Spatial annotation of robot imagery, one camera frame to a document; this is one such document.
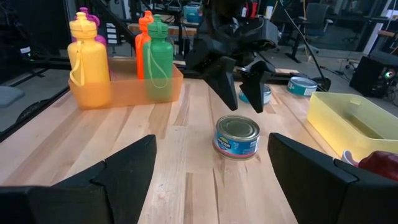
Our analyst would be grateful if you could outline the wooden top desk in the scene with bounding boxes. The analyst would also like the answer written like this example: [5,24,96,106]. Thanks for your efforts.
[127,22,200,37]

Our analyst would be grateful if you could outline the dark maroon toy fruit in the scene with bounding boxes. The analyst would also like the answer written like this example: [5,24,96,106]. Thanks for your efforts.
[357,151,398,183]

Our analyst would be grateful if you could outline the tin can teal label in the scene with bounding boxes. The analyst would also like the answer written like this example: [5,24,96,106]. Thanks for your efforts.
[286,76,318,97]

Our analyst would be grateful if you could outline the pink plastic squeeze bottle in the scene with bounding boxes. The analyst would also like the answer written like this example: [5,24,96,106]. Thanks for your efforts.
[72,6,108,47]

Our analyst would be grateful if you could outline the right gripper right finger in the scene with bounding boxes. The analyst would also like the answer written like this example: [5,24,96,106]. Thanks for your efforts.
[267,133,398,224]

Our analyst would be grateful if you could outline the yellow plastic squeeze bottle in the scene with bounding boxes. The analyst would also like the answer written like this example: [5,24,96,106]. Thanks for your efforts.
[67,11,111,108]

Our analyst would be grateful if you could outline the tin can gold lid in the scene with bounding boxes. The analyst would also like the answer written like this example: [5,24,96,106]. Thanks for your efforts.
[213,114,261,161]

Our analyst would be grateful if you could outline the black slanted rod with foot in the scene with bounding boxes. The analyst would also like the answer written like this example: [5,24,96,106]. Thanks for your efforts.
[277,0,332,92]

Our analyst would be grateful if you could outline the blue plastic crate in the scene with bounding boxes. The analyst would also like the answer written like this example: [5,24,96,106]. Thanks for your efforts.
[182,3,203,24]

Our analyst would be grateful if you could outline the green plastic squeeze bottle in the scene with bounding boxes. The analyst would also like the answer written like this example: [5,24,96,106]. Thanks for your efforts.
[142,14,174,101]

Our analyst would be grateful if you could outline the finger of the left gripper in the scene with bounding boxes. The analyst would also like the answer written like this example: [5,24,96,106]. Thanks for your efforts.
[239,60,273,114]
[203,56,239,112]

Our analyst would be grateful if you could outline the orange plastic squeeze bottle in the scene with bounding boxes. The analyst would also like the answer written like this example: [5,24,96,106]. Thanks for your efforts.
[134,10,155,80]

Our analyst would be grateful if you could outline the yellow translucent plastic bin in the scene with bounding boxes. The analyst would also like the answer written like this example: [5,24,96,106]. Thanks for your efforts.
[307,91,398,162]

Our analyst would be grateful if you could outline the grey plastic bin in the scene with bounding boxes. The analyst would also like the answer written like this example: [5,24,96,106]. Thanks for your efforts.
[341,150,362,167]

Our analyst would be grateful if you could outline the black office chair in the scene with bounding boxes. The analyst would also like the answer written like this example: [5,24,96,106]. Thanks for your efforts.
[298,2,334,54]

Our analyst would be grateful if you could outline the tin can blue label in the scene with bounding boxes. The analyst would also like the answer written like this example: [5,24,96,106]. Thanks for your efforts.
[238,84,272,105]

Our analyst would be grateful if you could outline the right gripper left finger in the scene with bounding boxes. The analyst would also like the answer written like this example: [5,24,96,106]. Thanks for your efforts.
[0,134,157,224]

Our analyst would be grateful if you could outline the black computer case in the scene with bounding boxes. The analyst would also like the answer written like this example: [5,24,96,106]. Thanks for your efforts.
[349,55,398,99]

